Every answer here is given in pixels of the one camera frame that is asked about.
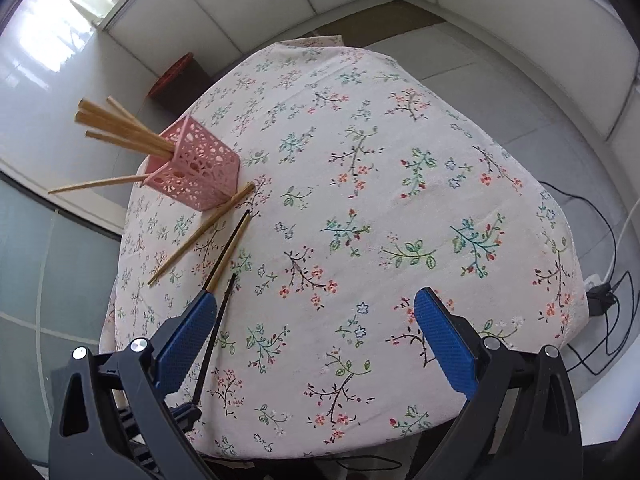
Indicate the brown floor mat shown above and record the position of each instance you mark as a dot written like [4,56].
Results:
[380,22]

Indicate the light wooden chopstick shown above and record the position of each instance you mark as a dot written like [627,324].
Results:
[112,141]
[100,184]
[107,128]
[120,108]
[100,113]
[200,236]
[230,255]

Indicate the dark wooden chopstick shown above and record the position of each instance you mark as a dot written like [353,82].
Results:
[225,250]
[215,338]

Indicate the white power strip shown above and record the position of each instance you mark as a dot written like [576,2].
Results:
[594,280]

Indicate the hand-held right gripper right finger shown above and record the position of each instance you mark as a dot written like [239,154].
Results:
[445,345]

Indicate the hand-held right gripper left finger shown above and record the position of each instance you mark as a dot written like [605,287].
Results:
[185,340]

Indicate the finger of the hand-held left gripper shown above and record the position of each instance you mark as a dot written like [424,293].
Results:
[186,414]

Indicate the frosted glass sliding door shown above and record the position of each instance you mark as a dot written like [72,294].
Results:
[50,285]

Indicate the brown trash bin red bag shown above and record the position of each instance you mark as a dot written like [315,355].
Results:
[180,77]

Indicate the pink perforated utensil holder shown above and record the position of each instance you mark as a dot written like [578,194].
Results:
[200,175]

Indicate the white kitchen base cabinets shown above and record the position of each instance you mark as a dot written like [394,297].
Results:
[225,0]

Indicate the black power adapter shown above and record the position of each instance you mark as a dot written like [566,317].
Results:
[601,299]

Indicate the floral tablecloth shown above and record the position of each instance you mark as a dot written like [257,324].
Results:
[350,210]

